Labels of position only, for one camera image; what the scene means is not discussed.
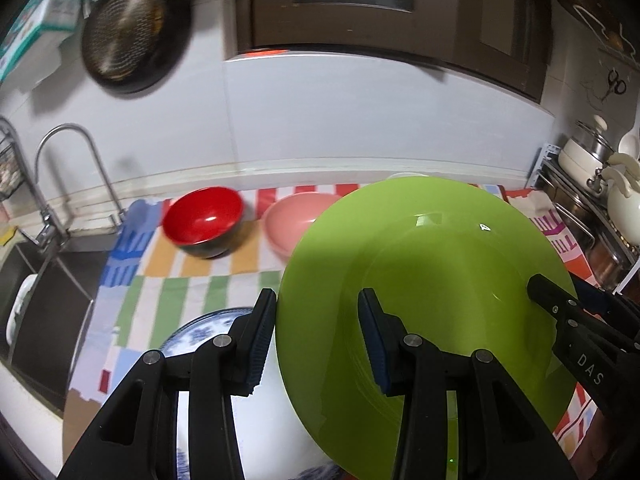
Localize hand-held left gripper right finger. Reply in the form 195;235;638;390
357;287;568;480

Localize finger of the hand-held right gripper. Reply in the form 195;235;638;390
572;280;640;341
526;274;583;328

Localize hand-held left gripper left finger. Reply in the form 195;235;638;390
59;287;277;480

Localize large blue patterned plate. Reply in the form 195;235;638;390
157;307;351;480

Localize green plate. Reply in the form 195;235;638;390
275;175;581;478

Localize pink bowl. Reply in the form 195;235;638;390
263;192;346;261

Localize red and black bowl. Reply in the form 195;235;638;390
162;186;245;260

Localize white cloth with magenta pattern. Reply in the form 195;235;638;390
505;187;586;281

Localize metal storage rack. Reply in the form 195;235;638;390
530;142;640;291

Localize cream teapot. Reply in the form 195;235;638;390
600;152;640;231

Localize colourful striped cloth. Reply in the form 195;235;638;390
67;182;601;461

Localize white pot with lid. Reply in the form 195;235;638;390
557;115;616;183

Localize white rice spoon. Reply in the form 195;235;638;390
617;125;640;158

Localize steel sink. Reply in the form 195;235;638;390
0;240;108;401

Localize black scissors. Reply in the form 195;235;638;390
602;67;628;97

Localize thin gooseneck faucet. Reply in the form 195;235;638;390
35;123;126;233

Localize white basket in sink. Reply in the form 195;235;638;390
6;274;38;346

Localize tall chrome faucet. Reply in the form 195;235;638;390
0;117;66;251

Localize wooden cutting boards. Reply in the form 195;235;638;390
542;0;640;51

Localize black frying pan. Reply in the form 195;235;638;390
81;0;193;95

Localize paper towel pack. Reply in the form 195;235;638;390
0;0;83;83

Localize white wire rack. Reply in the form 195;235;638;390
570;5;640;68

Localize black wire basket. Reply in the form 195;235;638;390
0;127;21;196

